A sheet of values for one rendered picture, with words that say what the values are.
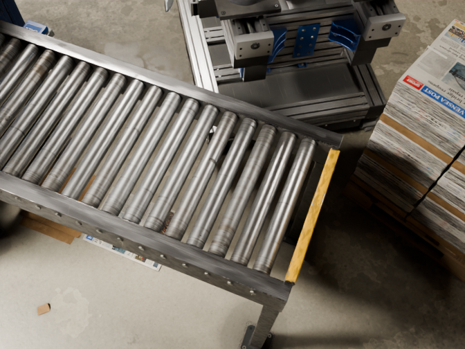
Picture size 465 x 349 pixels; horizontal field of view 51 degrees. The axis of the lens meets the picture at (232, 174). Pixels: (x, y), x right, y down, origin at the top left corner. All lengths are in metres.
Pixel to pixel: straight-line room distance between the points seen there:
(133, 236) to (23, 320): 0.98
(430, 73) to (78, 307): 1.60
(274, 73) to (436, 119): 0.95
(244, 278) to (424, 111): 0.82
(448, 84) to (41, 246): 1.73
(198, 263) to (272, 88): 1.24
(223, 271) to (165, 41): 1.77
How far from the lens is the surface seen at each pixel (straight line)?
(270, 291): 1.30
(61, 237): 2.30
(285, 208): 1.39
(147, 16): 2.98
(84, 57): 1.73
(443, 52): 1.82
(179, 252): 1.33
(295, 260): 1.32
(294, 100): 2.33
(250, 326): 2.09
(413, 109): 1.74
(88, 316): 2.17
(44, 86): 1.69
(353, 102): 2.36
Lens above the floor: 2.05
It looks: 62 degrees down
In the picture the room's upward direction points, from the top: 3 degrees clockwise
